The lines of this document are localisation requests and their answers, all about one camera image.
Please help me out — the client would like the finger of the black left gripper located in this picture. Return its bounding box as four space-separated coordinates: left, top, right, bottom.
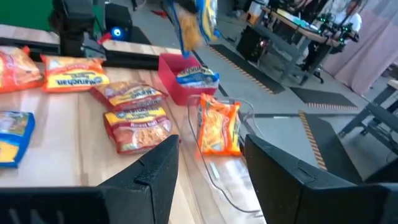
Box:
183 0 200 14

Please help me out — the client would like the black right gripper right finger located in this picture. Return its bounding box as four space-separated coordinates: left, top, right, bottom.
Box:
244 134 361 224

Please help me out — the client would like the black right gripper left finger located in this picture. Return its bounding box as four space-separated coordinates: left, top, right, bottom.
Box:
99 134 180 224

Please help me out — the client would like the blue Maruchan ramen pack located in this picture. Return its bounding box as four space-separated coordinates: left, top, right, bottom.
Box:
175 65 221 90
0 110 36 169
165 0 222 59

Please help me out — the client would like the red Maruchan ramen pack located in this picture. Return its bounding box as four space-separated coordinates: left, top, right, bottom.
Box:
90 80 169 111
103 105 173 156

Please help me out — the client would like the orange Maruchan ramen pack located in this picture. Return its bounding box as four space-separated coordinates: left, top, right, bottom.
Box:
40 54 111 93
0 45 44 94
196 92 243 157

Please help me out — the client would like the clear plastic bin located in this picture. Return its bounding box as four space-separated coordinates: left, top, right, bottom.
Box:
185 93 265 215

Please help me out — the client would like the hazard-striped black floor mat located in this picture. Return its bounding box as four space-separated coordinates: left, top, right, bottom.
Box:
211 43 286 95
290 86 359 110
297 110 364 185

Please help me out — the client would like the black computer with blue light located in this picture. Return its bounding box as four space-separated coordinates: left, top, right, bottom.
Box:
104 2 134 43

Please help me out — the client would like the black equipment box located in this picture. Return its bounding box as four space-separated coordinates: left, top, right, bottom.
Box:
236 25 269 63

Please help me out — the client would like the red plastic bin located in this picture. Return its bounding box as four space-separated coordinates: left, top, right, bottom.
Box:
157 52 218 106

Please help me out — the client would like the wooden top desk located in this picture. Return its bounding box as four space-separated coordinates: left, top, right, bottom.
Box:
260 4 343 86

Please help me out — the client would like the grey metal table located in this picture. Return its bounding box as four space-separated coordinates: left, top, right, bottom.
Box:
338 79 398 156

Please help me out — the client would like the pink curtain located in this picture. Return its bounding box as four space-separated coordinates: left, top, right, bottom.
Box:
322 0 398 96

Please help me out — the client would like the person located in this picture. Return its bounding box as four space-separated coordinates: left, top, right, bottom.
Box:
326 0 364 43

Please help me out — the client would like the green floor panel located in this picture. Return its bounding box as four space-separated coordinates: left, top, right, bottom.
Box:
0 0 106 32

